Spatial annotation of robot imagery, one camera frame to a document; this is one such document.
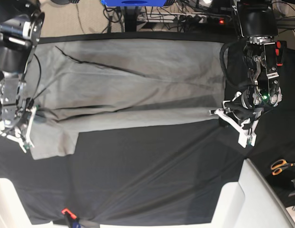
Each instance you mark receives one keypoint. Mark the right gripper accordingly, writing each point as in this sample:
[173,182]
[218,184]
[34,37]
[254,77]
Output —
[15,110]

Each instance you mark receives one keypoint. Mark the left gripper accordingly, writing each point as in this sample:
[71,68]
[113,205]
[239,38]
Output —
[245,108]

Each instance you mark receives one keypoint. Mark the grey T-shirt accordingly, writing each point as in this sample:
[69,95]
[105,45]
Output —
[86,86]

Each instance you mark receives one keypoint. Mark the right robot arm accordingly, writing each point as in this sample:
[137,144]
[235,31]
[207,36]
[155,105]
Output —
[21,22]

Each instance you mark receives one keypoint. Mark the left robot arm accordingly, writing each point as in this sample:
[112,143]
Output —
[261,91]

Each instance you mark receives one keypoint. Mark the black tablecloth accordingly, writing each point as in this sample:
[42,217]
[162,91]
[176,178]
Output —
[155,175]

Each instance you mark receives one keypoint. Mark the red black clamp right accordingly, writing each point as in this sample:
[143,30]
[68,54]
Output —
[280,47]

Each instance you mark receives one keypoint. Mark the red clamp bottom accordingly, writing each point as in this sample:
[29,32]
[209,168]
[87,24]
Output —
[71,219]

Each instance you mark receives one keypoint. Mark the white power strip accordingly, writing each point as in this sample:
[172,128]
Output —
[179,17]

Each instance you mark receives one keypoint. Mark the black table leg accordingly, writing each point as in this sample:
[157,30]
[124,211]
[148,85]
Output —
[130,18]

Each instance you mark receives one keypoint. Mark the blue bin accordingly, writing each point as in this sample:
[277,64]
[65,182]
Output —
[135,3]

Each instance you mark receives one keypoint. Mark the orange handled scissors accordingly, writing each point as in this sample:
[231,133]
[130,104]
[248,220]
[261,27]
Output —
[280,165]

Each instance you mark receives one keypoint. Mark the white table frame left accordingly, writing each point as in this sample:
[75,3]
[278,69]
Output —
[12,212]

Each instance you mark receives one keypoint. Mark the white table frame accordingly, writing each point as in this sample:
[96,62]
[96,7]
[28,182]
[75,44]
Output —
[250,202]
[12,212]

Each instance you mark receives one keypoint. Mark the white table frame right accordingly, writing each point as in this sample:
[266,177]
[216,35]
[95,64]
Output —
[250,202]

